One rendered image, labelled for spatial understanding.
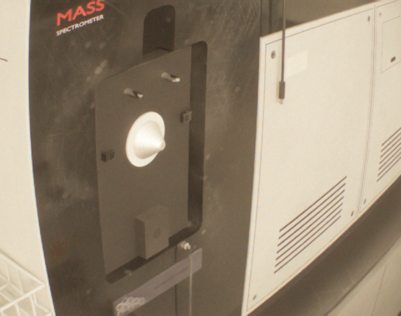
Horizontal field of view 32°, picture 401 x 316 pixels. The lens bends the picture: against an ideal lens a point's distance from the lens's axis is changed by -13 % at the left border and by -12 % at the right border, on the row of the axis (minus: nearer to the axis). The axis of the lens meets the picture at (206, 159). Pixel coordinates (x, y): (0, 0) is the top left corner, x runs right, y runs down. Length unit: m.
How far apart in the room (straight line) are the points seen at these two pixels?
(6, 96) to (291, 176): 0.57
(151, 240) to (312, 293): 0.55
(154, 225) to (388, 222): 0.84
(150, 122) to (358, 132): 0.59
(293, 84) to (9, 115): 0.50
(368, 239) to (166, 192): 0.73
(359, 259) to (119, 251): 0.72
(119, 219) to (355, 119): 0.58
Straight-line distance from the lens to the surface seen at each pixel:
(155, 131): 0.85
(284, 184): 1.15
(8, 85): 0.72
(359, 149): 1.39
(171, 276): 0.98
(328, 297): 1.39
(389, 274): 1.70
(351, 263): 1.49
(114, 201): 0.86
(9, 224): 0.81
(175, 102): 0.89
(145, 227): 0.89
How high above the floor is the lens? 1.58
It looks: 27 degrees down
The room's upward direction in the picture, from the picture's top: 2 degrees clockwise
